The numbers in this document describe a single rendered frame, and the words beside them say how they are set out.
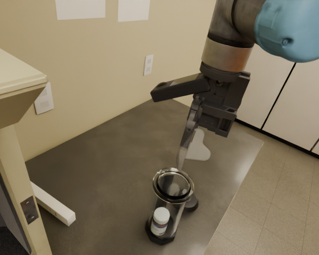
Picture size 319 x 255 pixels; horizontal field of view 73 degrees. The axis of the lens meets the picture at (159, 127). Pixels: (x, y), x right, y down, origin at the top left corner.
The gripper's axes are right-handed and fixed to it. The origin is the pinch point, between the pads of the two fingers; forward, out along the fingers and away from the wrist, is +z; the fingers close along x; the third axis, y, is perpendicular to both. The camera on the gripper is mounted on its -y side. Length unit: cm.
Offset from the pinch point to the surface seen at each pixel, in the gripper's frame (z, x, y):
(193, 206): 30.8, 9.7, 7.2
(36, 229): 15.0, -23.0, -22.8
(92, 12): -15, 38, -51
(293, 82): 49, 240, 78
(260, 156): 129, 190, 72
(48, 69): 2, 19, -56
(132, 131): 35, 41, -31
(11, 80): -22.8, -27.1, -12.5
